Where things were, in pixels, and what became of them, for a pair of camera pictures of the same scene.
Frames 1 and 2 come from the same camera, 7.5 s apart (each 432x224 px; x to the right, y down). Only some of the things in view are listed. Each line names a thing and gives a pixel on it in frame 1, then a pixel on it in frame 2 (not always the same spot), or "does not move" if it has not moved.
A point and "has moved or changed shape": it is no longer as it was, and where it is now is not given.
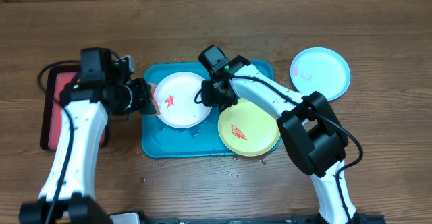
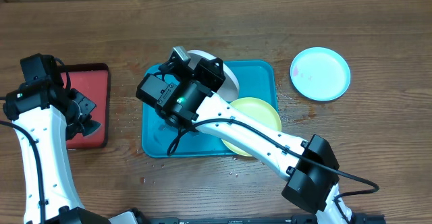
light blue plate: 321,70 does not move
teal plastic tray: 159,140 does not move
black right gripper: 214,100 → 210,71
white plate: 177,104 has moved or changed shape
